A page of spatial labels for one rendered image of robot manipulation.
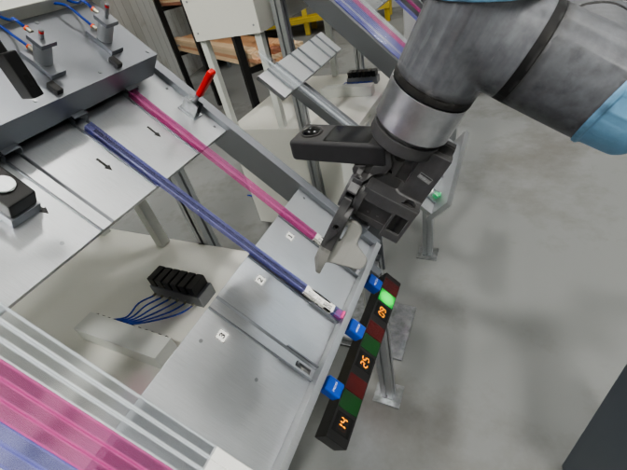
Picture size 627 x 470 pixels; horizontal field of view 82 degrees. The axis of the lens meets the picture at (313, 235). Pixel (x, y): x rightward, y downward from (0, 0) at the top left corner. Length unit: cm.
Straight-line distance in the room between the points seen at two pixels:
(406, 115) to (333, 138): 10
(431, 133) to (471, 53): 7
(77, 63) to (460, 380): 132
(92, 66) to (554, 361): 148
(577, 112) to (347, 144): 19
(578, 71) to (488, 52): 6
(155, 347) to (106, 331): 15
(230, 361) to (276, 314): 10
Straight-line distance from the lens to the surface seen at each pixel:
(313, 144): 41
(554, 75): 32
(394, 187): 40
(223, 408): 54
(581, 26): 33
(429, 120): 34
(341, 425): 62
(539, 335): 156
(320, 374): 58
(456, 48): 31
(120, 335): 90
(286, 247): 65
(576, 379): 150
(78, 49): 72
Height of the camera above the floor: 123
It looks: 38 degrees down
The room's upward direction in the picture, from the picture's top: 14 degrees counter-clockwise
